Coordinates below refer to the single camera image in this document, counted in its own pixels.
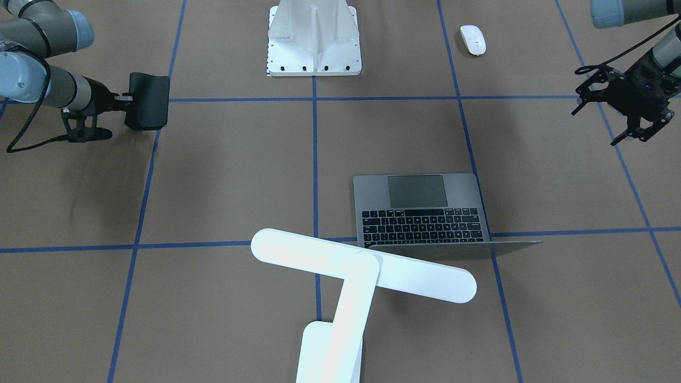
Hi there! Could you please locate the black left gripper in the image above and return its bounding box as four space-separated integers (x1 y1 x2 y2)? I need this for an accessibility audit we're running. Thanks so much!
610 53 679 146

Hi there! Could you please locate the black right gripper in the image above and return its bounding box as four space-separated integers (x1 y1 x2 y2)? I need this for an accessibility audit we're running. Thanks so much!
80 78 134 117

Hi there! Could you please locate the black mouse pad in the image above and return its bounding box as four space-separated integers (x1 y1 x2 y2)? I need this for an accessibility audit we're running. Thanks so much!
124 72 170 131

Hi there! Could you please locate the white computer mouse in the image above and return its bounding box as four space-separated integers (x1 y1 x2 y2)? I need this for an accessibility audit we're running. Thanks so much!
460 24 487 56

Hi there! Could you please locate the grey laptop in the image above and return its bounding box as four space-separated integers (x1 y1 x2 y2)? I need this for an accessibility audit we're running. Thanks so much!
353 173 537 262

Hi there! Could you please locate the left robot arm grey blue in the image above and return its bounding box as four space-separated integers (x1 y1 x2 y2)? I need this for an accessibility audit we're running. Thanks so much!
576 1 679 146

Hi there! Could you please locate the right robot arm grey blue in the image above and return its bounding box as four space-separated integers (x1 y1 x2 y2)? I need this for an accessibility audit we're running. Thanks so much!
2 1 132 116

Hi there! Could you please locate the white desk lamp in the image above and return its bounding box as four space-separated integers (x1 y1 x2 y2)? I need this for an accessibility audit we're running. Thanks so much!
251 228 477 382

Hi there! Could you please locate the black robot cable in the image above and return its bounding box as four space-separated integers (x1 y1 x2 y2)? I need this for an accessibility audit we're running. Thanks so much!
5 48 70 154

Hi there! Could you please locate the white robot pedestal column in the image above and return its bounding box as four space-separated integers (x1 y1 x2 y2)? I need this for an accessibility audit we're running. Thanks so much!
266 1 362 76

